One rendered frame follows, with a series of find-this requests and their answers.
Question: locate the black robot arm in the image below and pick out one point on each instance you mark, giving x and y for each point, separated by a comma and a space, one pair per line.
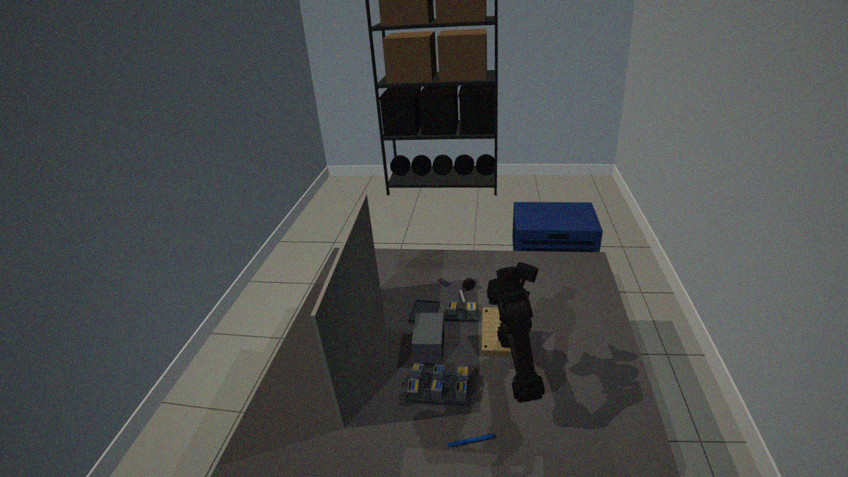
505, 291

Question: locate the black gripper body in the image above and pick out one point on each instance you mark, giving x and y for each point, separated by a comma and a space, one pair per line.
526, 272

